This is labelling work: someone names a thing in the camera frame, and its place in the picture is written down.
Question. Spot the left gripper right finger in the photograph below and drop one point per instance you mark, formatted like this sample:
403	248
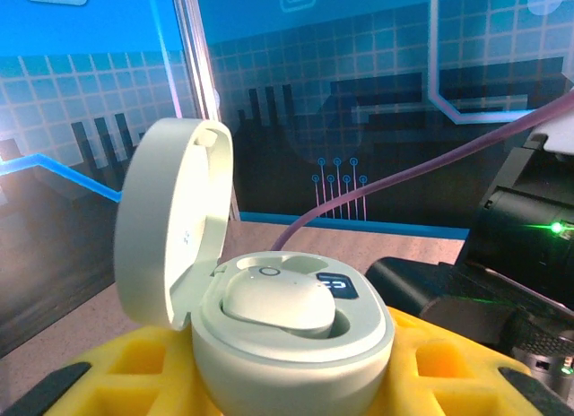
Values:
399	389

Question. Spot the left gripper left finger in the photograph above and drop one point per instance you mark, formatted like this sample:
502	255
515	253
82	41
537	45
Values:
103	398

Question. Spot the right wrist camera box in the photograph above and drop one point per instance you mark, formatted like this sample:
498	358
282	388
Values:
560	140

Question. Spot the white earbud charging case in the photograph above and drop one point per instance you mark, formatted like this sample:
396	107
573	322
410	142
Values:
287	371

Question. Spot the white earbud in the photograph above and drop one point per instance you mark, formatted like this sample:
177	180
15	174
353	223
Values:
278	299

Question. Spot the aluminium frame post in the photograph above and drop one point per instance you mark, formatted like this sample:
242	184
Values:
197	53

